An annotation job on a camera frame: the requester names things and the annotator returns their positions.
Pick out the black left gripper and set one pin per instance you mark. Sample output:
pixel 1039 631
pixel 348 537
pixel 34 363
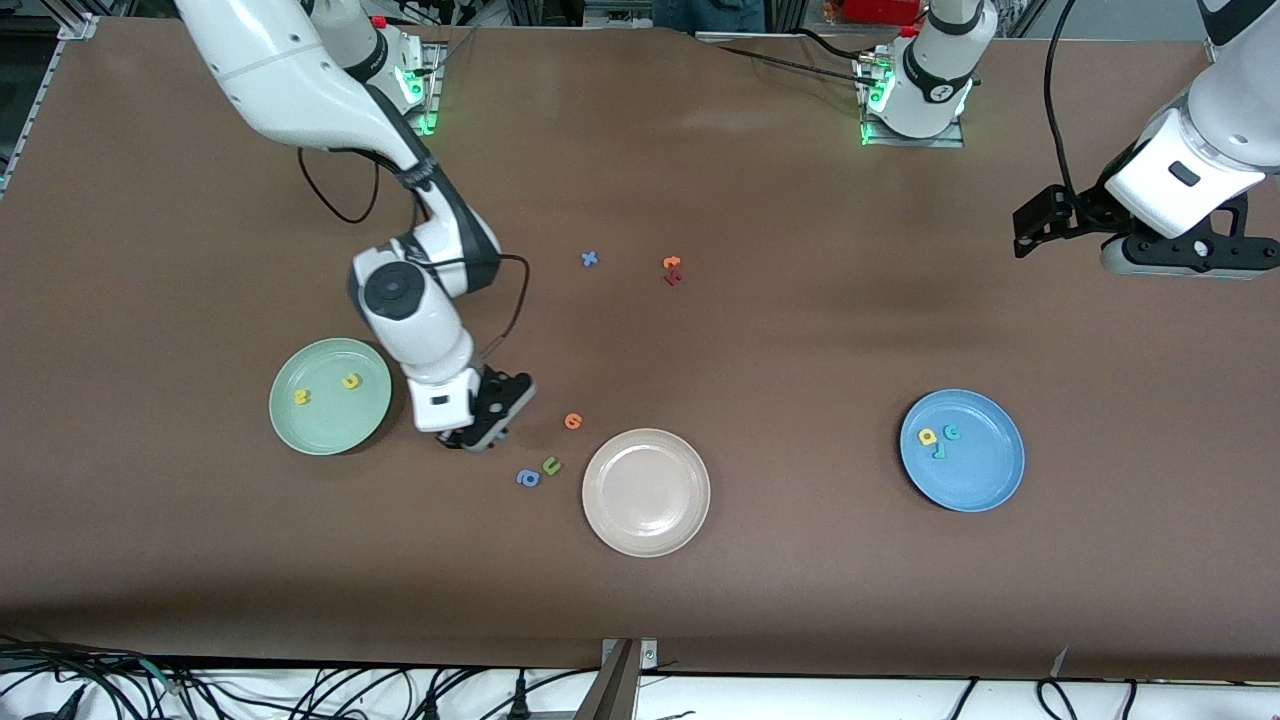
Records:
pixel 1088 208

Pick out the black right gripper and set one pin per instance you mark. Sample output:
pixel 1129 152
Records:
pixel 452 438

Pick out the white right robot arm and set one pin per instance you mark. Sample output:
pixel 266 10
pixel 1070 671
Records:
pixel 290 70

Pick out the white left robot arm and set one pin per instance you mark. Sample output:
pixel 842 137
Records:
pixel 1245 100

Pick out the blue foam letter a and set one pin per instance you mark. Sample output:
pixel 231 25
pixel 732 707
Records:
pixel 528 482

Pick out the beige plate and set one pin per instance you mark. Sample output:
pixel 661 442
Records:
pixel 646 492

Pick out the mint green plate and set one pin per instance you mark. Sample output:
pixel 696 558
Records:
pixel 330 420

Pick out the blue plate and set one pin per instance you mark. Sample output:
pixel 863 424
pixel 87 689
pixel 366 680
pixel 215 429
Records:
pixel 975 475

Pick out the red box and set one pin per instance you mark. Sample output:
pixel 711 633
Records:
pixel 880 10

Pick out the white paper tag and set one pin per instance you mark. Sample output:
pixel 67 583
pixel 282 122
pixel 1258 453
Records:
pixel 1061 660

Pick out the person in blue jeans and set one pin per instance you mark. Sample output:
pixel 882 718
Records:
pixel 710 12

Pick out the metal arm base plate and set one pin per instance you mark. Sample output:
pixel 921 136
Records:
pixel 955 138
pixel 430 110

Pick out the grey metal post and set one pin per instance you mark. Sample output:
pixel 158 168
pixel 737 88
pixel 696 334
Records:
pixel 612 690

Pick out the aluminium table edge rail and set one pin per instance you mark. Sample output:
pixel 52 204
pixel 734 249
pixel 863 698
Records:
pixel 45 85

